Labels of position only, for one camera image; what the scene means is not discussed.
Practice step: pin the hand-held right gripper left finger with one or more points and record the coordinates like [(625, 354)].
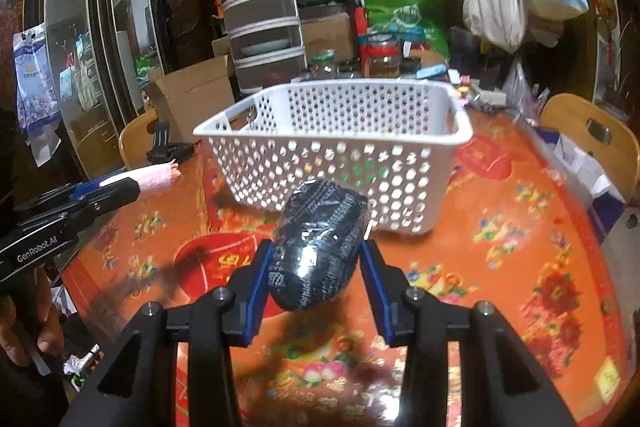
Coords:
[(257, 287)]

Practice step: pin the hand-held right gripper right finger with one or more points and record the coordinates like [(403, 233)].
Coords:
[(377, 292)]

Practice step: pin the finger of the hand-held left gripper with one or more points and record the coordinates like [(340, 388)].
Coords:
[(100, 186), (117, 197)]

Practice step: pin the pink towel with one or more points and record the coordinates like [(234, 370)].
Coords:
[(157, 179)]

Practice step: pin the dark socks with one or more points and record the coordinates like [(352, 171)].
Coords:
[(315, 247)]

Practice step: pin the white perforated plastic basket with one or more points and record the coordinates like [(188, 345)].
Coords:
[(330, 138)]

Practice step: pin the person's left hand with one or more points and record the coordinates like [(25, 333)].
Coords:
[(47, 322)]

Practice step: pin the wooden chair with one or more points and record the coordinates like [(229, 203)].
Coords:
[(565, 117), (135, 142)]

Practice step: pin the black plastic clip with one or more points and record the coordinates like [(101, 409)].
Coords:
[(165, 152)]

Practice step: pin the blue white hanging bag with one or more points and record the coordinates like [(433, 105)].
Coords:
[(32, 87)]

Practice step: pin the open cardboard box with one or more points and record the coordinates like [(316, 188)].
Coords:
[(195, 92)]

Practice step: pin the red printed tablecloth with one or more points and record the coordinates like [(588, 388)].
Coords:
[(500, 232)]

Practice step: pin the dark cabinet with mirror doors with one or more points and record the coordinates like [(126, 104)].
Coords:
[(185, 7)]

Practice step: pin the white power strip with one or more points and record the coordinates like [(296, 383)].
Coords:
[(489, 94)]

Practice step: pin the green lidded glass jar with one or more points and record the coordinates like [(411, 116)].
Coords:
[(324, 64)]

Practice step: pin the red lidded glass jar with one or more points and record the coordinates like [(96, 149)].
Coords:
[(382, 57)]

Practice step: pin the stacked drawer organizer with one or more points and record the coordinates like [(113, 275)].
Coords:
[(260, 7)]

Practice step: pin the blue white paper box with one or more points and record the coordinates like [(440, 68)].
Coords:
[(575, 157)]

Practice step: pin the yellow paper note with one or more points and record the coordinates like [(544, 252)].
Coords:
[(607, 374)]

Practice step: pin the clear plastic bag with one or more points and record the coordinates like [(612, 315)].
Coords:
[(520, 84)]

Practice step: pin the closed cardboard box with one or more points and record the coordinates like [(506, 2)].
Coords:
[(325, 34)]

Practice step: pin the green shopping bag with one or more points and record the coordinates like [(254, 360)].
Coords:
[(405, 12)]

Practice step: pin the red wall decoration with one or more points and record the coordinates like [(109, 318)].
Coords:
[(606, 22)]

